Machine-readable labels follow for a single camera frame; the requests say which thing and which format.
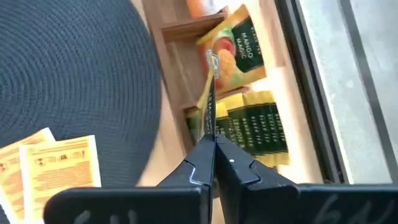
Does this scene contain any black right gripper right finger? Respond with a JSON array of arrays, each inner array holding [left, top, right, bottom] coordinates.
[[215, 135, 398, 224]]

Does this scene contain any round dark woven placemat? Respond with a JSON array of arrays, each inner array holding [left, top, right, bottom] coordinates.
[[0, 0, 163, 224]]

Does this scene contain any lemon green tea packet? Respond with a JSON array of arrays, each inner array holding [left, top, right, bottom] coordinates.
[[198, 49, 220, 138], [239, 92, 265, 164], [185, 99, 246, 156], [257, 91, 277, 167], [270, 90, 290, 166]]

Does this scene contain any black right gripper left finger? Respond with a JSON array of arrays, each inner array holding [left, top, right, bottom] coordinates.
[[43, 133, 216, 224]]

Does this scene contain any orange white tea packet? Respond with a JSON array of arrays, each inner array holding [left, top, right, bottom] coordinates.
[[0, 127, 57, 218], [19, 135, 102, 222], [185, 0, 218, 18]]

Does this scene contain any mango orange tea packet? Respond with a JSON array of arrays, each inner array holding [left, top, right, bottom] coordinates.
[[195, 4, 267, 96]]

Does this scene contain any wooden tea holder box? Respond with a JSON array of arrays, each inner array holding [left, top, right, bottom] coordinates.
[[141, 0, 289, 156]]

